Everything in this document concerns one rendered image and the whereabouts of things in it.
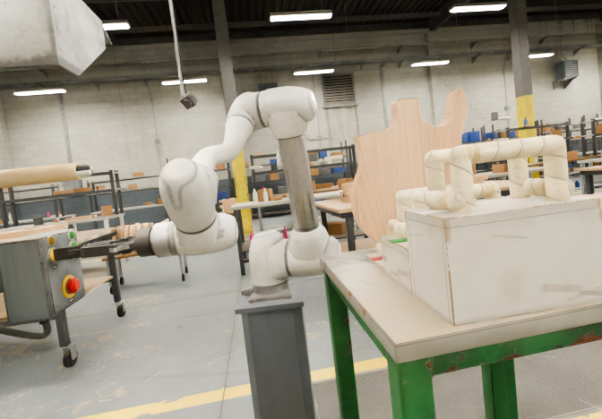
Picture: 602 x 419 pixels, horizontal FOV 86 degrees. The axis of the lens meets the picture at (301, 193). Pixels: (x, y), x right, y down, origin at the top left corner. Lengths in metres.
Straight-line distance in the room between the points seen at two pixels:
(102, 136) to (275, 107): 11.75
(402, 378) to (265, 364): 0.96
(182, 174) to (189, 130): 11.29
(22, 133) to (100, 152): 2.39
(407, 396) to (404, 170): 0.54
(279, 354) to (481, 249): 1.04
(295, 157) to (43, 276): 0.80
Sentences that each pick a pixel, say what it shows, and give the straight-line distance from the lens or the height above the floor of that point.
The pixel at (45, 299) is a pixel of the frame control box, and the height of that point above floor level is 0.97.
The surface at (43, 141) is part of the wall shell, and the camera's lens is 13.56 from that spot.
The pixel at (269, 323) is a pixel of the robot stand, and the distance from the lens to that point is 1.40.
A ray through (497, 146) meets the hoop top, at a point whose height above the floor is 1.20.
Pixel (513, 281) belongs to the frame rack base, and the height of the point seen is 0.99.
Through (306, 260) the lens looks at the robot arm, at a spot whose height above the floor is 0.86.
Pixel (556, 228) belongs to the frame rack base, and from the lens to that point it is 0.67.
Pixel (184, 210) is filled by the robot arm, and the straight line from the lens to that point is 0.74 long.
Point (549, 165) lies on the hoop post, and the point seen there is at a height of 1.16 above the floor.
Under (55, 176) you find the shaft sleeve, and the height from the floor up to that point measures 1.24.
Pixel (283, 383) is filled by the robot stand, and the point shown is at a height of 0.37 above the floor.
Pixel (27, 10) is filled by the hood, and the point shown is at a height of 1.46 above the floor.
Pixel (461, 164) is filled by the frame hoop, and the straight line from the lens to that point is 0.57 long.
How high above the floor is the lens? 1.19
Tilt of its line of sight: 3 degrees down
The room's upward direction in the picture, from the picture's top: 7 degrees counter-clockwise
